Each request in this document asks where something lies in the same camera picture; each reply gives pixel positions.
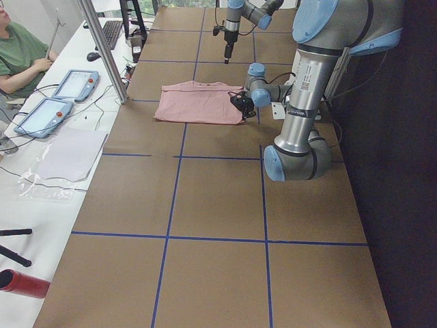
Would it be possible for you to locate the black curtain backdrop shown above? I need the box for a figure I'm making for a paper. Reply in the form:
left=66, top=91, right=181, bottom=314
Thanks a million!
left=333, top=1, right=436, bottom=327

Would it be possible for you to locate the white paper sheet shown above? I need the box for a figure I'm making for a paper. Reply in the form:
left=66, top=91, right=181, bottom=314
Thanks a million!
left=37, top=127, right=108, bottom=182

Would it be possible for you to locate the red cylinder bottle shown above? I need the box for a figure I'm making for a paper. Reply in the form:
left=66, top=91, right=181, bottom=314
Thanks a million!
left=1, top=269, right=51, bottom=299

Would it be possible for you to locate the aluminium frame post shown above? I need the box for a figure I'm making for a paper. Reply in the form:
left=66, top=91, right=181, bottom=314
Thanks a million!
left=77, top=0, right=128, bottom=104

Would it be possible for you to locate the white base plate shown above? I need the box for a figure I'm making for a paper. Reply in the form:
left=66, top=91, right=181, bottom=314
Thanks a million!
left=271, top=101, right=324, bottom=121

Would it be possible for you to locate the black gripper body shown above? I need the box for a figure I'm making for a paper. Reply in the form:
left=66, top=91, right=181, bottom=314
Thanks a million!
left=227, top=91, right=254, bottom=113
left=213, top=20, right=239, bottom=48

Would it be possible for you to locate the pink printed t-shirt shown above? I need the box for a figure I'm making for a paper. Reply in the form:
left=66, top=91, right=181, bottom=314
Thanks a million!
left=154, top=81, right=243, bottom=125

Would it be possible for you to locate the lower teach pendant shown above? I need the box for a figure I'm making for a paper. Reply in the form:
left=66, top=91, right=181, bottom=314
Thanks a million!
left=14, top=98, right=73, bottom=139

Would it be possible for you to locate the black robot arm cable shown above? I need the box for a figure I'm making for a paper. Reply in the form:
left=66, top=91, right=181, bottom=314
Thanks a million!
left=213, top=0, right=255, bottom=37

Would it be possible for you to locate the upper teach pendant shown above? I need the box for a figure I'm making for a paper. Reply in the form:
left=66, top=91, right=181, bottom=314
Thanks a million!
left=52, top=70, right=100, bottom=103

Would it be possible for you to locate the clear plastic bag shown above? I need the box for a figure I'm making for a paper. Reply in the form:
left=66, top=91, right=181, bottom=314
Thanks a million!
left=11, top=143, right=80, bottom=203

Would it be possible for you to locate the black camera tripod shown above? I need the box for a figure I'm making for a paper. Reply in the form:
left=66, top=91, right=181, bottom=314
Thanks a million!
left=1, top=228, right=33, bottom=267

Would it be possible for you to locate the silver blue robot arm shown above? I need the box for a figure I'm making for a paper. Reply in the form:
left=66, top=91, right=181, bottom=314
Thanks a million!
left=212, top=0, right=283, bottom=64
left=244, top=1, right=404, bottom=182

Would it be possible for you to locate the black computer mouse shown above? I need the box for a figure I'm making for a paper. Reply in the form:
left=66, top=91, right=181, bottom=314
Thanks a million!
left=86, top=52, right=100, bottom=62

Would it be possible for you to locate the black keyboard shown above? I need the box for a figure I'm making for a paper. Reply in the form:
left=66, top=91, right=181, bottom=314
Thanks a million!
left=102, top=20, right=123, bottom=50

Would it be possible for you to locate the person in green shirt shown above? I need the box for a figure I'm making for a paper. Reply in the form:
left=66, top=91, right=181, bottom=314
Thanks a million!
left=1, top=8, right=58, bottom=98

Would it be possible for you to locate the teach pendant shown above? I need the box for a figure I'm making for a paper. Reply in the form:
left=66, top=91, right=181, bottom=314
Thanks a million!
left=52, top=70, right=100, bottom=103
left=14, top=98, right=73, bottom=139

